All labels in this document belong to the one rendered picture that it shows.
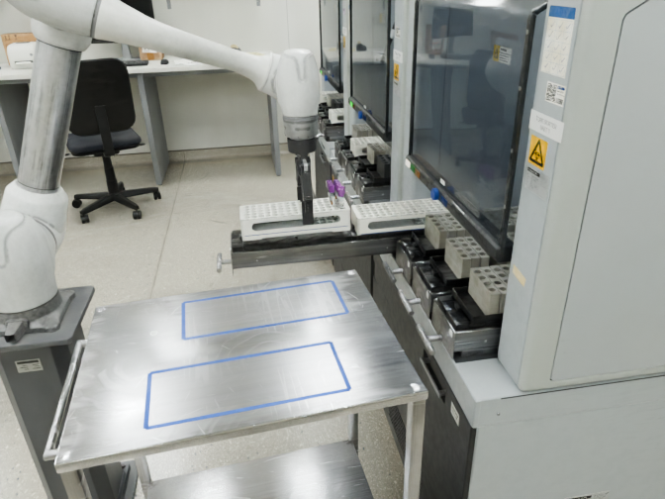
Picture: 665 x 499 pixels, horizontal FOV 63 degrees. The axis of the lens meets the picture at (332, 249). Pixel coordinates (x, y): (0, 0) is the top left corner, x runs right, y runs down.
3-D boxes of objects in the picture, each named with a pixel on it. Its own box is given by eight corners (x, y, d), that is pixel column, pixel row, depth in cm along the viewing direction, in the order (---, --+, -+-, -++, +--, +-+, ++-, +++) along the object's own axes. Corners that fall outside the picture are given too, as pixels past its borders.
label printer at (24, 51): (46, 63, 420) (40, 40, 412) (40, 68, 395) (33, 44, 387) (17, 65, 415) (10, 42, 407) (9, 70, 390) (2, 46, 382)
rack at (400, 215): (447, 216, 163) (448, 196, 160) (459, 229, 154) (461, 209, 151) (350, 225, 159) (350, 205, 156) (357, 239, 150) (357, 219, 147)
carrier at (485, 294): (498, 319, 111) (501, 294, 108) (488, 320, 111) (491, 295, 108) (476, 290, 121) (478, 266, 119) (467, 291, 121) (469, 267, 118)
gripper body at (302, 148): (285, 133, 143) (287, 166, 147) (288, 141, 136) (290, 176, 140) (313, 131, 144) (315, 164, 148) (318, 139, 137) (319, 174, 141)
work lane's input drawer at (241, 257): (454, 232, 168) (456, 205, 164) (471, 251, 156) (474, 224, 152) (218, 254, 158) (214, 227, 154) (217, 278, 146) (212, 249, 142)
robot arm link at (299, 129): (284, 119, 133) (285, 143, 135) (320, 117, 134) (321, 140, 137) (280, 111, 141) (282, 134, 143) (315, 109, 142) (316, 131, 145)
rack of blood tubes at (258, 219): (343, 216, 157) (343, 196, 155) (350, 230, 149) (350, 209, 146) (241, 226, 153) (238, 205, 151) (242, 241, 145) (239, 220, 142)
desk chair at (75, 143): (81, 233, 353) (38, 64, 305) (70, 202, 402) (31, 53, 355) (172, 213, 378) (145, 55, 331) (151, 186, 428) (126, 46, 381)
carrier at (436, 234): (445, 252, 138) (447, 231, 135) (438, 252, 138) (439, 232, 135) (430, 233, 148) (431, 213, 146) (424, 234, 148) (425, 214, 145)
